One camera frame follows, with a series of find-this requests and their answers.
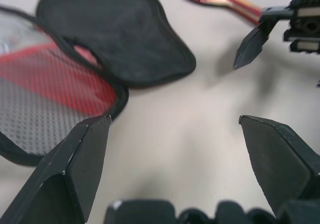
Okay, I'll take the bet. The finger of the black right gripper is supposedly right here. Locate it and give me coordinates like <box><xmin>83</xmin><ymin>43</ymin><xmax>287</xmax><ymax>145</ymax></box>
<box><xmin>233</xmin><ymin>6</ymin><xmax>294</xmax><ymax>70</ymax></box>

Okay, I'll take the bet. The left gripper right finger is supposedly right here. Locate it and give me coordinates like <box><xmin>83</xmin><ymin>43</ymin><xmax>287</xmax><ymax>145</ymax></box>
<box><xmin>238</xmin><ymin>115</ymin><xmax>320</xmax><ymax>216</ymax></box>

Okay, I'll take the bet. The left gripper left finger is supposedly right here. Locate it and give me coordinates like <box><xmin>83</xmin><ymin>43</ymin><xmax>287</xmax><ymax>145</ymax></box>
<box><xmin>0</xmin><ymin>114</ymin><xmax>112</xmax><ymax>224</ymax></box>

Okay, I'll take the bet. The red table tennis paddle case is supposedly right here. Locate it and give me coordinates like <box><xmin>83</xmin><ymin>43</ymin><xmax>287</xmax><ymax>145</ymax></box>
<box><xmin>0</xmin><ymin>0</ymin><xmax>197</xmax><ymax>167</ymax></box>

